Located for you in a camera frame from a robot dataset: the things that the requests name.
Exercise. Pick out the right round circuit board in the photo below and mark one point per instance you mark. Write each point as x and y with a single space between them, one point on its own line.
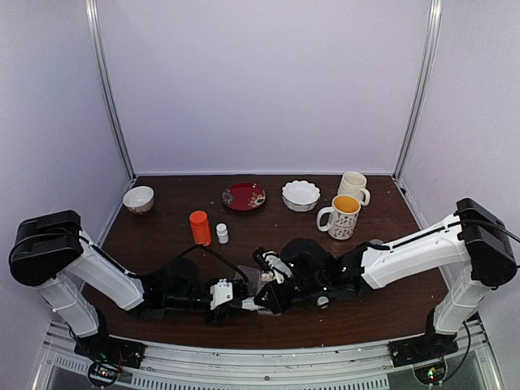
430 374

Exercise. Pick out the white scalloped bowl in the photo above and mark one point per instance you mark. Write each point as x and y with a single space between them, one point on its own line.
300 195

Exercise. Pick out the red floral plate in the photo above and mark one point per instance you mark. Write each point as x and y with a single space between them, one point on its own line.
244 196

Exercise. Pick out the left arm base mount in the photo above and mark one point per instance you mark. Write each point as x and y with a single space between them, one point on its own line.
103 348

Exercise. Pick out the left aluminium frame post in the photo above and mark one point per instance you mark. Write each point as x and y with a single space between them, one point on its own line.
91 8

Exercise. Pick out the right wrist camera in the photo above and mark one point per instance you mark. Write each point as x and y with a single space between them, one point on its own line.
269 260

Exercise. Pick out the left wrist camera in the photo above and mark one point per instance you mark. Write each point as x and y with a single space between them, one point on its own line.
224 291

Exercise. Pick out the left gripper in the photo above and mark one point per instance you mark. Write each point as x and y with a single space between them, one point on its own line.
221 312

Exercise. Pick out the aluminium frame post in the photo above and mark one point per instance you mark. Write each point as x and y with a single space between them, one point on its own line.
427 62
91 8

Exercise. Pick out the front aluminium rail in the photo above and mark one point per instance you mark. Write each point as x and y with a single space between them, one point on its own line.
355 366

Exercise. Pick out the cream ribbed mug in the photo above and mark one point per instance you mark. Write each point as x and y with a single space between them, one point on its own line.
354 183

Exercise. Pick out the white bottle cap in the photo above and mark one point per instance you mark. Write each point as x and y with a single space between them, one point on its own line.
322 302

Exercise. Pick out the clear plastic pill organizer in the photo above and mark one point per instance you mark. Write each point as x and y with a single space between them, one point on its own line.
255 283

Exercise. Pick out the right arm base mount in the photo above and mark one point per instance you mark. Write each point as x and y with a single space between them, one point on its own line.
429 346

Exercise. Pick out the small white pill bottle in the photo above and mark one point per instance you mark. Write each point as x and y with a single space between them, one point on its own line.
248 304
222 233

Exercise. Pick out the round circuit board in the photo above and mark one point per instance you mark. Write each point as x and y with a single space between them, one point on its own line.
102 375
430 374

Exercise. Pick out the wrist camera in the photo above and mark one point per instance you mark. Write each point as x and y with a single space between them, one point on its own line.
224 291
269 260

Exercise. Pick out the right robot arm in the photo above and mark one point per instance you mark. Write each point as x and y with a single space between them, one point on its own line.
472 236

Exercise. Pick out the orange pill bottle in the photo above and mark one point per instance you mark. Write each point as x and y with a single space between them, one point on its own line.
200 226

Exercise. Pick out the right aluminium frame post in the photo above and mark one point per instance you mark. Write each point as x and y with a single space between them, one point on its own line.
427 62

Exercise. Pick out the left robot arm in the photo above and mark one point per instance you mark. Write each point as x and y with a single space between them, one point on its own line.
51 249

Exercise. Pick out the left round circuit board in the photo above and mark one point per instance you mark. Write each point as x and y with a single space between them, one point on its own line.
102 375

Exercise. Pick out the white ceramic bowl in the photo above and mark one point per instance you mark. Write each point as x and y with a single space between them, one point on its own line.
139 200

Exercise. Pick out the white floral mug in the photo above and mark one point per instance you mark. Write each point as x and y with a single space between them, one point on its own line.
339 219

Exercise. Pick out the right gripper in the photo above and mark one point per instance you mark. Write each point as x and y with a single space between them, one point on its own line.
278 305

